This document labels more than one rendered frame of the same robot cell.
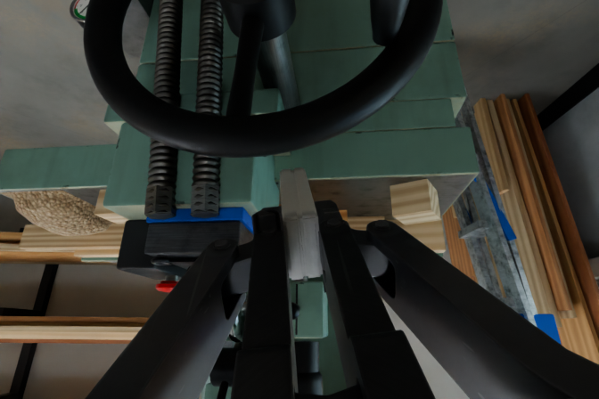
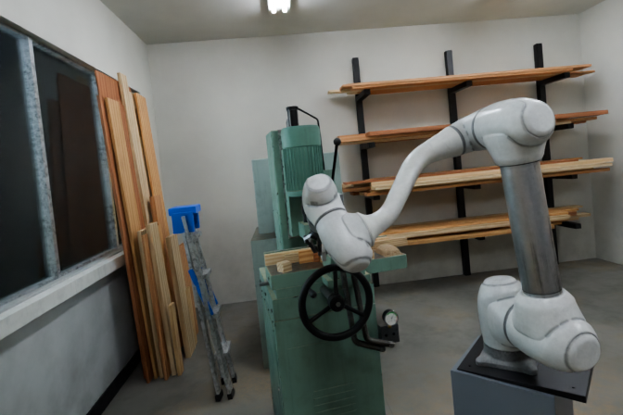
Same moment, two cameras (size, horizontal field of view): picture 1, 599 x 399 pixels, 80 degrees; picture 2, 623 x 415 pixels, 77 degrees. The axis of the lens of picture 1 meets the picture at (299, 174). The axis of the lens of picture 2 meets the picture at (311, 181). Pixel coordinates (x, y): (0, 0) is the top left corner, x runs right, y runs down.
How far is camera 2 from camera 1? 1.24 m
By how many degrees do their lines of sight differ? 22
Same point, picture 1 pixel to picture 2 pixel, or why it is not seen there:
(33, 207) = (393, 250)
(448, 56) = (276, 315)
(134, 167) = not seen: hidden behind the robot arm
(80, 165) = (382, 265)
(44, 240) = (399, 241)
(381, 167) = (296, 274)
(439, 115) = (280, 293)
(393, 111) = (293, 293)
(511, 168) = (164, 321)
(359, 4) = (305, 335)
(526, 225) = (158, 282)
